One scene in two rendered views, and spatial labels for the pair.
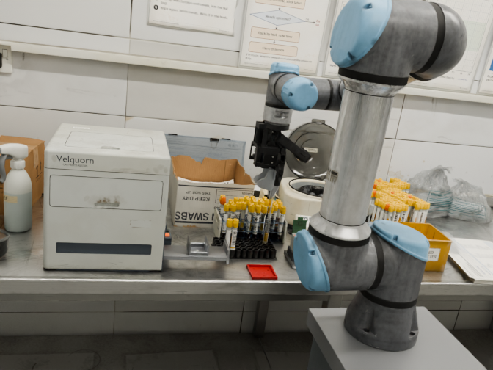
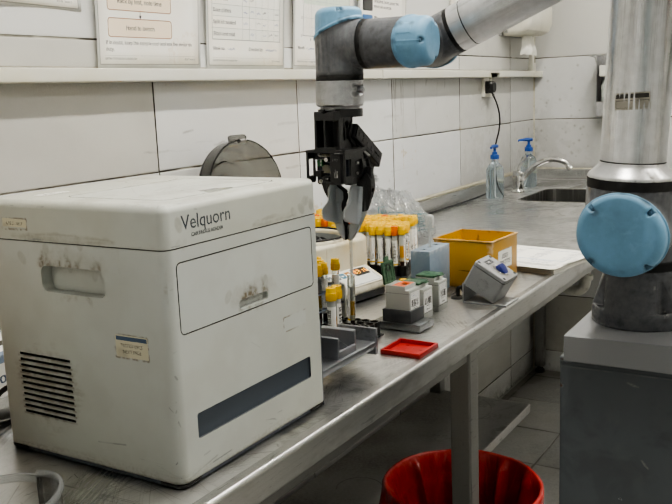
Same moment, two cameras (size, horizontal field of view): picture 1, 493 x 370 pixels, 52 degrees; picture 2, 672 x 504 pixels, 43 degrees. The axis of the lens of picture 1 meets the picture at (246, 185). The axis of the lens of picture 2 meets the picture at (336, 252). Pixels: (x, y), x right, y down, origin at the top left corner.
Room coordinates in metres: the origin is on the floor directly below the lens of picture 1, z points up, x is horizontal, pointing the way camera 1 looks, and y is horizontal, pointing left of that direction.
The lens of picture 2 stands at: (0.34, 0.91, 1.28)
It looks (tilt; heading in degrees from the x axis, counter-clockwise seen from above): 10 degrees down; 316
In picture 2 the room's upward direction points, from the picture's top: 2 degrees counter-clockwise
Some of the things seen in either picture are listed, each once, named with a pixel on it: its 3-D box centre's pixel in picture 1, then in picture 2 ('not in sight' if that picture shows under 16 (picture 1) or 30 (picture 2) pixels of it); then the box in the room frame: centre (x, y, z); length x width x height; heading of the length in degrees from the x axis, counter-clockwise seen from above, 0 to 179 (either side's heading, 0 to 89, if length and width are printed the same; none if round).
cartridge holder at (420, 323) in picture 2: (297, 255); (403, 316); (1.29, -0.17, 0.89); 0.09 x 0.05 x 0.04; 13
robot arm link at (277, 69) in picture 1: (282, 85); (340, 44); (1.31, -0.06, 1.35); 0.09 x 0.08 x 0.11; 17
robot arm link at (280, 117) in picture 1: (277, 115); (341, 95); (1.31, -0.06, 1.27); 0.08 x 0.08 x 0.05
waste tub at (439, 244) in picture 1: (417, 246); (476, 258); (1.40, -0.53, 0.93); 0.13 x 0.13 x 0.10; 11
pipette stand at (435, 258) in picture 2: not in sight; (430, 271); (1.39, -0.37, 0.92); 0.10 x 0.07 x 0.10; 106
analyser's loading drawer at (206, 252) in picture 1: (188, 248); (322, 353); (1.18, 0.13, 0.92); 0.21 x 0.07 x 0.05; 104
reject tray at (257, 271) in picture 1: (261, 271); (409, 348); (1.19, -0.07, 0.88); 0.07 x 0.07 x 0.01; 14
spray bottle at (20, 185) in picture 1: (14, 187); not in sight; (1.25, 0.61, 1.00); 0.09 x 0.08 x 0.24; 14
